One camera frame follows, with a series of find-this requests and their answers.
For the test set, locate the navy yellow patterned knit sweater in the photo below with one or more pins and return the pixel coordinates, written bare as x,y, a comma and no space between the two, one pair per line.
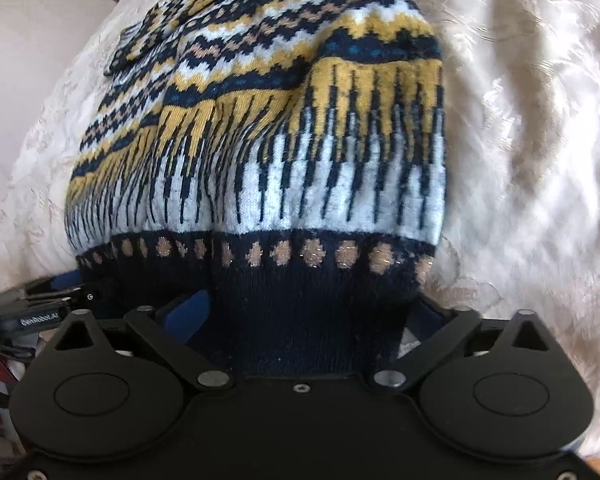
290,160

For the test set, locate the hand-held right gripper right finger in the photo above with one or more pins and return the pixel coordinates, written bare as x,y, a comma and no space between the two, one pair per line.
455,332

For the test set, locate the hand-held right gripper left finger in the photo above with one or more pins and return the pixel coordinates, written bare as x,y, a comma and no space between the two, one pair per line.
187,317

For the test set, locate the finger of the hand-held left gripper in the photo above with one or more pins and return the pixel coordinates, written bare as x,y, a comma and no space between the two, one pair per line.
54,285

